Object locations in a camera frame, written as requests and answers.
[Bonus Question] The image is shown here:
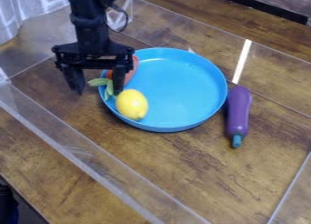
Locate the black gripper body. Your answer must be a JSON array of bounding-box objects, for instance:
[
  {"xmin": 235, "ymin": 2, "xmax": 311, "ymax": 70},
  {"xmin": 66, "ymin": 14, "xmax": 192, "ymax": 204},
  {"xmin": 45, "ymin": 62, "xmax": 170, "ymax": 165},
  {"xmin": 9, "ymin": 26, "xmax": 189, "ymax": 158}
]
[{"xmin": 50, "ymin": 41, "xmax": 134, "ymax": 72}]

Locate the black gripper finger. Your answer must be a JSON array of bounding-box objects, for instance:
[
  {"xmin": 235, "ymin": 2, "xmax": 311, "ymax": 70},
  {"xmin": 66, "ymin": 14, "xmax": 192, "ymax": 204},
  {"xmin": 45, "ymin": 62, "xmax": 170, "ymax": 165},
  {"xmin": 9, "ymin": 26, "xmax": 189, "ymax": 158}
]
[
  {"xmin": 113, "ymin": 67, "xmax": 125, "ymax": 96},
  {"xmin": 61, "ymin": 66, "xmax": 85, "ymax": 95}
]

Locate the orange toy carrot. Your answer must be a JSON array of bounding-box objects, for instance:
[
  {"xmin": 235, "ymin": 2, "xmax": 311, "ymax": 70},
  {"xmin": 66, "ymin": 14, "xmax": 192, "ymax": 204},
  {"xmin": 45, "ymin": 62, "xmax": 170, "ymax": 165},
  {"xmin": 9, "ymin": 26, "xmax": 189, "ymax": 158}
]
[{"xmin": 88, "ymin": 56, "xmax": 138, "ymax": 100}]

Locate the blue round plate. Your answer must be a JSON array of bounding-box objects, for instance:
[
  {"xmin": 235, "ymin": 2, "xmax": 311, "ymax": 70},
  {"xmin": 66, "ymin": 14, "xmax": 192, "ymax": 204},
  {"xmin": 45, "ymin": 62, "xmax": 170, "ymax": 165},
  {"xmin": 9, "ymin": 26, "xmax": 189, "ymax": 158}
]
[{"xmin": 97, "ymin": 46, "xmax": 228, "ymax": 133}]

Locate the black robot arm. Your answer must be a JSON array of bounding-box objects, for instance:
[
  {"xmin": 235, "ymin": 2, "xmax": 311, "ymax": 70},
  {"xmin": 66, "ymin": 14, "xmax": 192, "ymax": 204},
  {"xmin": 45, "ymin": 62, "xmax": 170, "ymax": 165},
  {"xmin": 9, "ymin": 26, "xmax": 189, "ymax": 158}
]
[{"xmin": 50, "ymin": 0, "xmax": 134, "ymax": 95}]

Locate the yellow toy lemon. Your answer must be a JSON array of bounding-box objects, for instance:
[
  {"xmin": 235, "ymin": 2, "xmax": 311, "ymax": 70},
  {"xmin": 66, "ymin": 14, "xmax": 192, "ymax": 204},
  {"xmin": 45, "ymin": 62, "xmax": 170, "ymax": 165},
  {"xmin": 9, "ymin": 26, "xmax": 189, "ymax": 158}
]
[{"xmin": 114, "ymin": 89, "xmax": 148, "ymax": 121}]

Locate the grey white curtain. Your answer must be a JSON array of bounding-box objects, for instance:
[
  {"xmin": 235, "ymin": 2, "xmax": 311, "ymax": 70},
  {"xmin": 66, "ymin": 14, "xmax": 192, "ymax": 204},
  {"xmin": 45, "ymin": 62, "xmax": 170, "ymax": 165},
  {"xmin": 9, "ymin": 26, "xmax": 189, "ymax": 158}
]
[{"xmin": 0, "ymin": 0, "xmax": 68, "ymax": 45}]

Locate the purple toy eggplant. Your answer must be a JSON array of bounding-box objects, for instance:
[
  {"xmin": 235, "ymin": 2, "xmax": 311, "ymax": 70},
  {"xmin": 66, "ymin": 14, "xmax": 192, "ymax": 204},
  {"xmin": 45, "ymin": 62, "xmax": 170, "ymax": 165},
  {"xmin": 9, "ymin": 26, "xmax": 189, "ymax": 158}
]
[{"xmin": 225, "ymin": 86, "xmax": 251, "ymax": 148}]

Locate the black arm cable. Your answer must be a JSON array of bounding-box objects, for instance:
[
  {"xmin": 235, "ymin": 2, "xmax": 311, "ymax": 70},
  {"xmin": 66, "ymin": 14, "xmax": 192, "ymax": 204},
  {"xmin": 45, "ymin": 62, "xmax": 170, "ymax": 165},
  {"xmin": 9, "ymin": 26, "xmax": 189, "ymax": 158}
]
[{"xmin": 104, "ymin": 3, "xmax": 129, "ymax": 34}]

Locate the clear acrylic enclosure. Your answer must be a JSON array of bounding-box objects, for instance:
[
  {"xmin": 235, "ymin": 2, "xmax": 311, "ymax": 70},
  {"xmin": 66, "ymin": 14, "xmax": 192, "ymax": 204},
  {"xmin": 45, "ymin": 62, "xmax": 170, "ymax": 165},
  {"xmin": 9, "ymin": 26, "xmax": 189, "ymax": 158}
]
[{"xmin": 0, "ymin": 0, "xmax": 311, "ymax": 224}]

